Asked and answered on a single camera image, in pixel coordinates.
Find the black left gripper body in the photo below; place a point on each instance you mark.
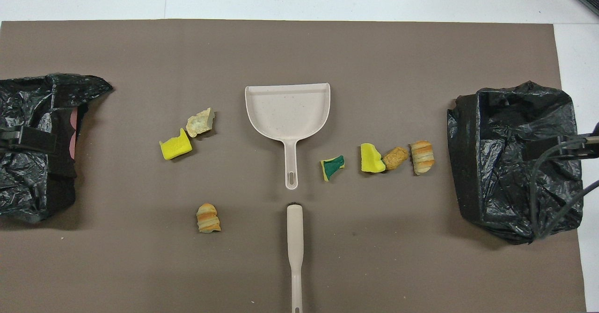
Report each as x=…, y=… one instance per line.
x=8, y=136

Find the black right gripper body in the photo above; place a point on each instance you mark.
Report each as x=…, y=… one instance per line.
x=585, y=141

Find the striped croissant piece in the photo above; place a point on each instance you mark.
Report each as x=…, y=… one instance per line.
x=422, y=157
x=208, y=218

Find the yellow sponge block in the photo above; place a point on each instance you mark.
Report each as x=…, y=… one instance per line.
x=175, y=148

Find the brown fried nugget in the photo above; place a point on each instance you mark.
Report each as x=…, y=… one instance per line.
x=396, y=157

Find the torn croissant chunk pale inside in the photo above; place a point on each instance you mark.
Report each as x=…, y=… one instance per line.
x=199, y=122

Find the yellow sponge wedge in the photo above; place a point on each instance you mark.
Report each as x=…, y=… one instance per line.
x=371, y=159

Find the green and yellow sponge piece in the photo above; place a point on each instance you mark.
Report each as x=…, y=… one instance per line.
x=333, y=167

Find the beige plastic dustpan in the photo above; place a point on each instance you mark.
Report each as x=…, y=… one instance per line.
x=288, y=112

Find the beige hand brush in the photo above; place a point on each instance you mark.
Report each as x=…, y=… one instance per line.
x=295, y=231

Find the pink plastic bin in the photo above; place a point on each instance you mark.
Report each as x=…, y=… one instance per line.
x=75, y=135

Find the black bag over pink bin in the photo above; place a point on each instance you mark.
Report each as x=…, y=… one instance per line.
x=28, y=186

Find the black bag lined bin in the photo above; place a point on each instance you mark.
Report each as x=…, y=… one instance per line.
x=491, y=200

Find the brown paper table mat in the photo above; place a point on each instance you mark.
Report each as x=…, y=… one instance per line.
x=281, y=46

